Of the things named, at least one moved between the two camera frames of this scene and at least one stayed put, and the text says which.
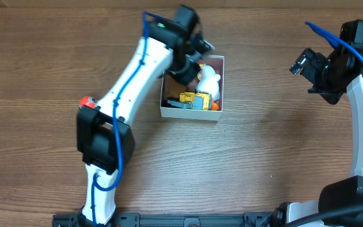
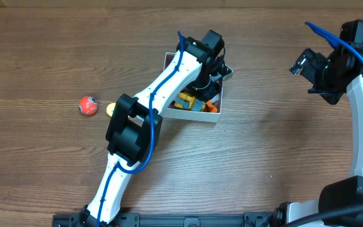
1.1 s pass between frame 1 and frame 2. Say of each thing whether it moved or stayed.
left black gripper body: moved
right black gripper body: stayed
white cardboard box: stayed
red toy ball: stayed
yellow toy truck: moved
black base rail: stayed
